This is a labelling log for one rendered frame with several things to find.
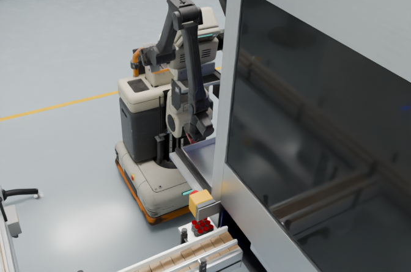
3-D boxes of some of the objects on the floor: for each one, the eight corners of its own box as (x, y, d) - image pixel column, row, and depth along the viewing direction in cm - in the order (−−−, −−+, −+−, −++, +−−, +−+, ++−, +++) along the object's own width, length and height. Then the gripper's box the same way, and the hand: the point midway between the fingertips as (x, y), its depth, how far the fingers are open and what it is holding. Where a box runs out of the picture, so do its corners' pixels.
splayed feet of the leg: (44, 198, 279) (40, 184, 271) (-39, 225, 258) (-45, 210, 250) (41, 191, 285) (38, 176, 277) (-39, 216, 264) (-46, 202, 256)
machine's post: (216, 334, 211) (279, -157, 88) (206, 340, 209) (256, -158, 85) (210, 323, 216) (261, -159, 92) (200, 329, 213) (239, -160, 90)
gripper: (208, 126, 180) (204, 150, 191) (197, 111, 186) (194, 134, 197) (195, 131, 177) (191, 154, 188) (184, 115, 183) (181, 139, 194)
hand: (192, 143), depth 192 cm, fingers closed
